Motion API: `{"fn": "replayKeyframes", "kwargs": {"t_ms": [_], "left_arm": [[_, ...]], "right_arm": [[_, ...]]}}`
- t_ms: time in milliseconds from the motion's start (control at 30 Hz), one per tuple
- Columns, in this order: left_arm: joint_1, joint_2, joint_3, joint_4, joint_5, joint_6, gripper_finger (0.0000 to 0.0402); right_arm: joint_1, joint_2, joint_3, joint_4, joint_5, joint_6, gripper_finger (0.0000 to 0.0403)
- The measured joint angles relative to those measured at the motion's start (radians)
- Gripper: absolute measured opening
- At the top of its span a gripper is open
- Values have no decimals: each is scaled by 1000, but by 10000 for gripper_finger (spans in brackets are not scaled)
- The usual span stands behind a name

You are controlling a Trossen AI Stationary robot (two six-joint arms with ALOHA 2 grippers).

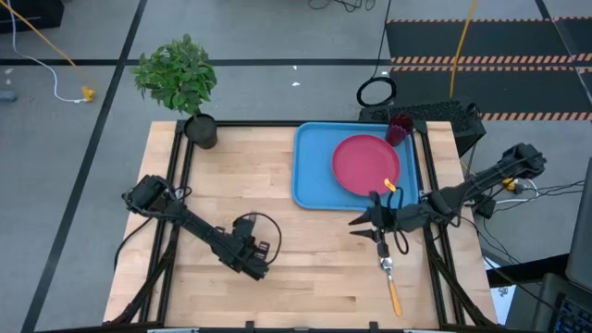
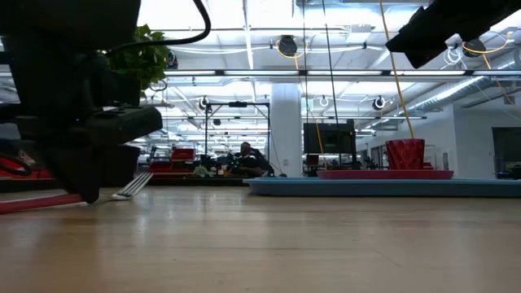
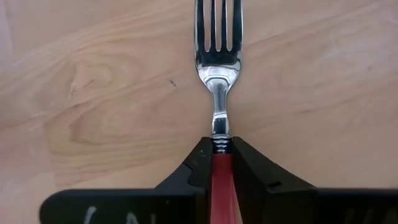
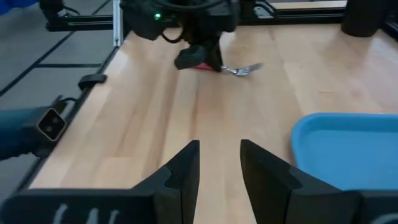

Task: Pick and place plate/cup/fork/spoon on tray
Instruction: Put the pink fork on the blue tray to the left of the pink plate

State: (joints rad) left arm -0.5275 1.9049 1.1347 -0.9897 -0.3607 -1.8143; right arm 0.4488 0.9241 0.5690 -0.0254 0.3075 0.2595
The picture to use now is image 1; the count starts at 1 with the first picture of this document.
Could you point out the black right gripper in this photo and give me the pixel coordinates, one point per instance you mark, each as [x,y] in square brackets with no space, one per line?
[409,217]

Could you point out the black perforated crate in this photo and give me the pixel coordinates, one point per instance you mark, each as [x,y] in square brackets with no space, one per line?
[439,111]

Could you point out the dark red cup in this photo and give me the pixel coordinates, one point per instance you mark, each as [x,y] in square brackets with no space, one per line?
[398,129]

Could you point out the white printed sheet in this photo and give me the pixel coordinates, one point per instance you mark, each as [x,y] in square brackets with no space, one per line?
[501,296]

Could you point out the blue plastic tray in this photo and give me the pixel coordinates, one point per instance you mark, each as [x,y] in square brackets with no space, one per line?
[314,162]

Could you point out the black hazard striped mat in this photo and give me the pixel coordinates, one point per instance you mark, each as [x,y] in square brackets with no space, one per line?
[509,41]

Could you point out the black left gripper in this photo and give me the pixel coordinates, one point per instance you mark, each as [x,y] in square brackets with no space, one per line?
[247,252]

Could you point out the black power adapter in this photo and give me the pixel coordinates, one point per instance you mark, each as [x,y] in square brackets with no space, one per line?
[485,207]

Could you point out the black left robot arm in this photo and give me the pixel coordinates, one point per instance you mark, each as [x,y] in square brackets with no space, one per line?
[199,226]

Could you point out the black plant pot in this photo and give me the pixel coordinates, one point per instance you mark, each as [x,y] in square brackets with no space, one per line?
[201,131]

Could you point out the black box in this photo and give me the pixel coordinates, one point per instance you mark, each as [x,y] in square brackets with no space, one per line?
[28,14]

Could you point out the black keyboard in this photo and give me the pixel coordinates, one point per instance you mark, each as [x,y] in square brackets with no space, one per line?
[573,319]

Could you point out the grey monitor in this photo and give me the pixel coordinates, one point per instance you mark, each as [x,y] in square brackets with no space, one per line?
[583,240]

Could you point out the black metal table frame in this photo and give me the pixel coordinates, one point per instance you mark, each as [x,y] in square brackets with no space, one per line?
[254,123]

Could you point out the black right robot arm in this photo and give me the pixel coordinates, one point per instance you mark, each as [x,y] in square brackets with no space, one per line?
[485,178]

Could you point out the green leafy plant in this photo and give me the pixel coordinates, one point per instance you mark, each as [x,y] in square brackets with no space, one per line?
[178,74]

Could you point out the red round plate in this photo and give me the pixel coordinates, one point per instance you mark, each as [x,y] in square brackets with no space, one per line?
[365,164]

